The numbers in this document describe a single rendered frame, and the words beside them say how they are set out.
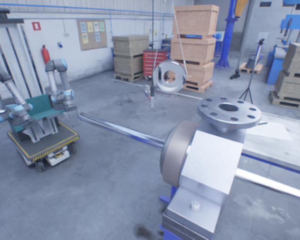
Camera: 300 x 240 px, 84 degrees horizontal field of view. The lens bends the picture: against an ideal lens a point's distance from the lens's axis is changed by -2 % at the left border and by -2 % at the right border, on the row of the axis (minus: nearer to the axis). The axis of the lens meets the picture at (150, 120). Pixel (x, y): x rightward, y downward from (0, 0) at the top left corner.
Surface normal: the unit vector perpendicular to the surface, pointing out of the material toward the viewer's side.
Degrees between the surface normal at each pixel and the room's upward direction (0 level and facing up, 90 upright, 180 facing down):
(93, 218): 0
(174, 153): 51
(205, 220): 0
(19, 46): 90
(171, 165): 70
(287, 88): 90
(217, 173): 45
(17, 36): 90
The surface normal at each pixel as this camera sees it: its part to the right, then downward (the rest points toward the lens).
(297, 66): -0.43, 0.45
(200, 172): -0.37, -0.31
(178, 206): 0.00, -0.87
